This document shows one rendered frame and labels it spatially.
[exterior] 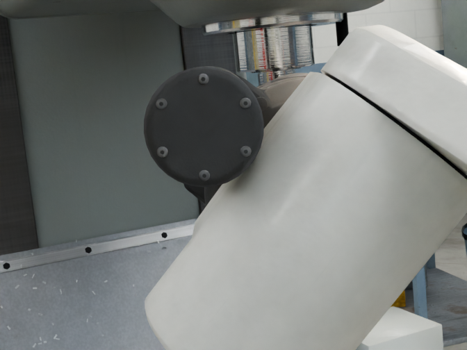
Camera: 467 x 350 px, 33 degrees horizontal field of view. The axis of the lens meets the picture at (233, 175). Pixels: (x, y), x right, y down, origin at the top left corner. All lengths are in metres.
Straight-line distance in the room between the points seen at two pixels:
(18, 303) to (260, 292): 0.59
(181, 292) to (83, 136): 0.59
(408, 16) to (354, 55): 5.65
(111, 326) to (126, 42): 0.29
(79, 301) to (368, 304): 0.59
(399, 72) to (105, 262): 0.63
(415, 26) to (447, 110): 5.70
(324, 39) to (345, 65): 5.23
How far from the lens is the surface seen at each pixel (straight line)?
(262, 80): 0.48
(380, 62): 0.23
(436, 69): 0.22
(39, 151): 0.82
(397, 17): 5.83
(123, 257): 0.83
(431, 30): 6.01
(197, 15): 0.44
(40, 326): 0.80
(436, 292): 3.21
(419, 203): 0.23
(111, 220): 0.84
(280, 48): 0.46
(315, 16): 0.45
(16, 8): 0.65
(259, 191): 0.24
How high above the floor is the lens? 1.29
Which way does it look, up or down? 8 degrees down
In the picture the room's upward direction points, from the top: 6 degrees counter-clockwise
